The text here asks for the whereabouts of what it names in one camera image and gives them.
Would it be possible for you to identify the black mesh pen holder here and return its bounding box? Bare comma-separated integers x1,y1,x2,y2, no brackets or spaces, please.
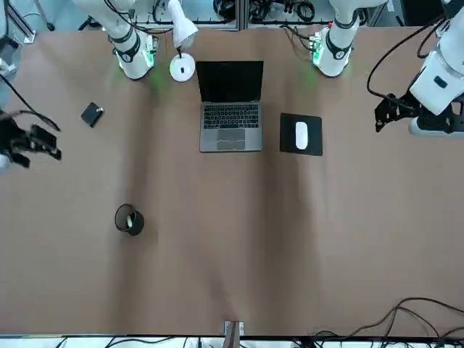
114,203,145,237

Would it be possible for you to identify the white desk lamp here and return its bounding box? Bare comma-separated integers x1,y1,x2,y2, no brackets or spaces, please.
167,0,199,83

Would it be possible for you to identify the black cable coil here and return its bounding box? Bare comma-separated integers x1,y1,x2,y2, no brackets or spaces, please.
213,0,316,23

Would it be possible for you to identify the aluminium frame rail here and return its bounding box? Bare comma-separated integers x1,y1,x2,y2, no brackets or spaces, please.
5,0,37,44

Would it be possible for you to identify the small flat black box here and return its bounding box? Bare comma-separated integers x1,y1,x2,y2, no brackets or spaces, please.
80,101,105,128

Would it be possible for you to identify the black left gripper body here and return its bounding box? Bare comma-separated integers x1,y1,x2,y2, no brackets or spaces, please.
405,89,464,128

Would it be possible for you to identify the black mouse mat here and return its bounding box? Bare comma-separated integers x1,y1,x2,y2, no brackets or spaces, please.
278,112,323,157

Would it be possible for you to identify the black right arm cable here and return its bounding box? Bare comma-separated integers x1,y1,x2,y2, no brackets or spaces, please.
0,74,62,131

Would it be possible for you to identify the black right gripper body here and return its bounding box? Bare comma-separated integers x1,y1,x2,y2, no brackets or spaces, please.
0,113,33,157

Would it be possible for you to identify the white computer mouse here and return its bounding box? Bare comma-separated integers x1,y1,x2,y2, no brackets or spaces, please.
294,121,309,150

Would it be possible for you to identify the grey laptop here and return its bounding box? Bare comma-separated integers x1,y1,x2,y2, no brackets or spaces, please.
195,60,265,153

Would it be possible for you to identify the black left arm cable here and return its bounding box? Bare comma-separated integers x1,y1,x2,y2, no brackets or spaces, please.
366,16,451,99

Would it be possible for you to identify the aluminium frame post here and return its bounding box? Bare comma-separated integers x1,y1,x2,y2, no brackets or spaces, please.
223,320,244,348
235,0,249,32

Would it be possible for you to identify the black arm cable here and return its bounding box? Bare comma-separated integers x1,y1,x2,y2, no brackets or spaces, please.
0,74,62,131
366,16,451,99

